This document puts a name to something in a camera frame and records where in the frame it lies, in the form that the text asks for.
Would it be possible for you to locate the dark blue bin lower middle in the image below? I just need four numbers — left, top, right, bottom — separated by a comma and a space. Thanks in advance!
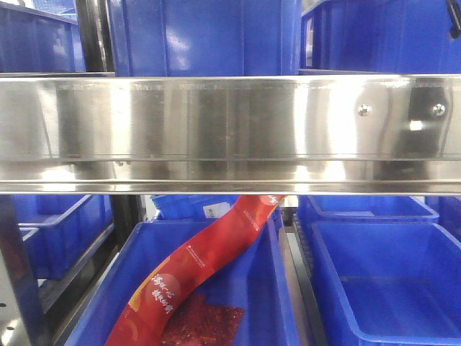
67, 216, 299, 345

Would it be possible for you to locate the dark blue bin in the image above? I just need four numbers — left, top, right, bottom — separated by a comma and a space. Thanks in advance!
67, 216, 299, 345
108, 1, 302, 76
1, 1, 86, 73
300, 1, 460, 74
311, 222, 460, 345
12, 195, 113, 280

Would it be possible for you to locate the dark blue bin upper middle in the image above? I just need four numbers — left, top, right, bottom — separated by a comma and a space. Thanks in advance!
108, 1, 302, 76

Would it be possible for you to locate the red snack package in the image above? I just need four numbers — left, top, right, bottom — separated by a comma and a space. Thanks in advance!
106, 195, 284, 345

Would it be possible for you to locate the white roller conveyor track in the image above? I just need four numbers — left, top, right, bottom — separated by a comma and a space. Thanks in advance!
279, 208, 328, 345

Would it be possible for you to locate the dark blue bin lower left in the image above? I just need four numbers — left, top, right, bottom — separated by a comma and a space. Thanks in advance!
12, 195, 113, 280

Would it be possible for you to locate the dark blue bin lower right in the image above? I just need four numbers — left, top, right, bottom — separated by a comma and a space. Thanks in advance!
311, 222, 460, 345

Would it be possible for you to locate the dark blue bin upper right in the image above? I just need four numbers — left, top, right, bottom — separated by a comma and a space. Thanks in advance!
300, 1, 460, 74

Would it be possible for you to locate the dark blue bin upper left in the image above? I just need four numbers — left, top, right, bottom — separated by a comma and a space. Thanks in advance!
1, 1, 86, 73

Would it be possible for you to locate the steel shelf front rail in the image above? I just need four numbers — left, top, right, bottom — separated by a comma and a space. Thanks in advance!
1, 74, 460, 195

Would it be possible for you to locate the black shelf upright post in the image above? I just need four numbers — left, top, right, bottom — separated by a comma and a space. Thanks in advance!
75, 0, 115, 72

